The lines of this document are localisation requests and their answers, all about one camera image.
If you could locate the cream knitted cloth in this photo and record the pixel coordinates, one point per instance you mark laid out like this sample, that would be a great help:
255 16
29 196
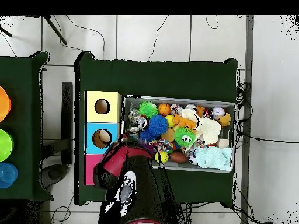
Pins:
210 130

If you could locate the small orange basketball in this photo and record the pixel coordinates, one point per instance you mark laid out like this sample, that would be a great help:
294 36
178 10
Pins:
164 109

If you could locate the plain green spiky ball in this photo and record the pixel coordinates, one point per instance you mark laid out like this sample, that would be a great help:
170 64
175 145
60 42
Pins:
147 109

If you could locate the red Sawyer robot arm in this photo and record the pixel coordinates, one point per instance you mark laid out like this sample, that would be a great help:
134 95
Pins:
144 182

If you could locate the light blue knitted cloth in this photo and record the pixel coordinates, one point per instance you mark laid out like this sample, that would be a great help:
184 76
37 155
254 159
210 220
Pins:
212 158

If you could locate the orange bowl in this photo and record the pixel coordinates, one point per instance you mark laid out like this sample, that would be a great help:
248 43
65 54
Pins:
4 103

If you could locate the large blue spiky ball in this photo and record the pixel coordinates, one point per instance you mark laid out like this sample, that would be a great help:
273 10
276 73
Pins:
158 125

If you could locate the black upright panel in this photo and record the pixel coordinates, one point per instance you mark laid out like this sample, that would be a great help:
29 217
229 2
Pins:
67 121

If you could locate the orange toy building block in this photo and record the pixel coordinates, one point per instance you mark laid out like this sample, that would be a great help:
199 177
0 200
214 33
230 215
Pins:
184 121

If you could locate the green bowl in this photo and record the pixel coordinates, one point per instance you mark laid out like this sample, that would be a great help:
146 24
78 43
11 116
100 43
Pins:
5 145

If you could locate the white baseball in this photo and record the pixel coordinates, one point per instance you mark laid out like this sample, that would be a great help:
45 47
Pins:
218 112

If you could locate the dark green tablecloth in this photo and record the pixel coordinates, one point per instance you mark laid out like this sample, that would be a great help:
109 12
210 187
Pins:
163 77
23 70

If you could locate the wooden box with three holes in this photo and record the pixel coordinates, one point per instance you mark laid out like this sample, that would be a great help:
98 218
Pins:
109 116

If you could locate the blue bowl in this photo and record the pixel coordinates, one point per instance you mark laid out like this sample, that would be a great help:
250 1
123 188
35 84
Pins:
7 175

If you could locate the green spiky ball with eyes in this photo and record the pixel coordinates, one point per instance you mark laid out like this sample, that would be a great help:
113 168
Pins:
181 135

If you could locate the yellow smiley ball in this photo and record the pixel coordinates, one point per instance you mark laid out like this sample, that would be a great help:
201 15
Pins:
161 157

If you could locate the black tripod leg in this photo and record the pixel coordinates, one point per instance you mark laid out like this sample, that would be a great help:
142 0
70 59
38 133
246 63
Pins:
55 30

